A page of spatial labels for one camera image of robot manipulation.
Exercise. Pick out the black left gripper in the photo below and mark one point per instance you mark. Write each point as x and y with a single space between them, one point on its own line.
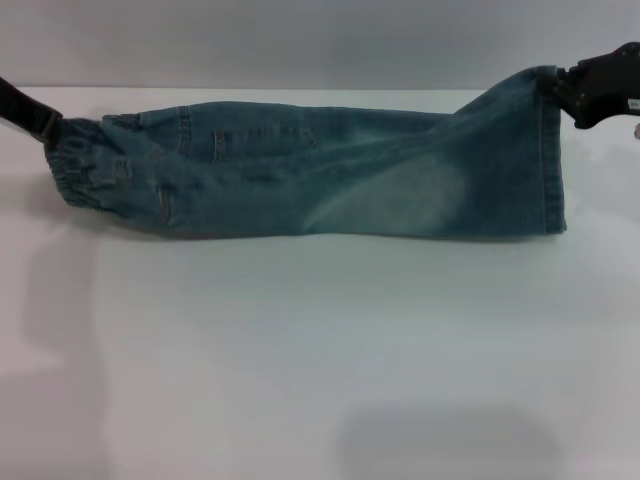
20 102

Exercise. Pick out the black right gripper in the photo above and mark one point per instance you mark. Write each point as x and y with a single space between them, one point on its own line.
607 82

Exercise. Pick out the blue denim shorts with print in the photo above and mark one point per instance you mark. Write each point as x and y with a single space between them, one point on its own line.
325 175

